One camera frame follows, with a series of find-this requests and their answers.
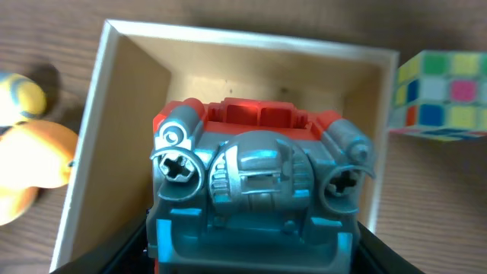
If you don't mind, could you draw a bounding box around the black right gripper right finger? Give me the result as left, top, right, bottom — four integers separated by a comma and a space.
355, 222, 425, 274

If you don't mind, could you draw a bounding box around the red grey toy truck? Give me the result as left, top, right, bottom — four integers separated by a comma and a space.
146, 98, 375, 273

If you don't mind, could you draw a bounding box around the white open cardboard box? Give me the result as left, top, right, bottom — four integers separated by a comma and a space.
50, 20, 399, 273

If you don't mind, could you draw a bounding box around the yellow grey ball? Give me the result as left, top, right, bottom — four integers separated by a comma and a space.
1, 72, 47, 127

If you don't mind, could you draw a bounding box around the orange toy dinosaur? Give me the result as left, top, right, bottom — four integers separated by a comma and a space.
1, 120, 78, 225

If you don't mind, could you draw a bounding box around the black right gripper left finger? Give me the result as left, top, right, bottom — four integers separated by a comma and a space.
51, 218, 145, 274

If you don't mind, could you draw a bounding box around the multicolour puzzle cube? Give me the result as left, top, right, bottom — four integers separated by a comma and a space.
388, 50, 486, 142

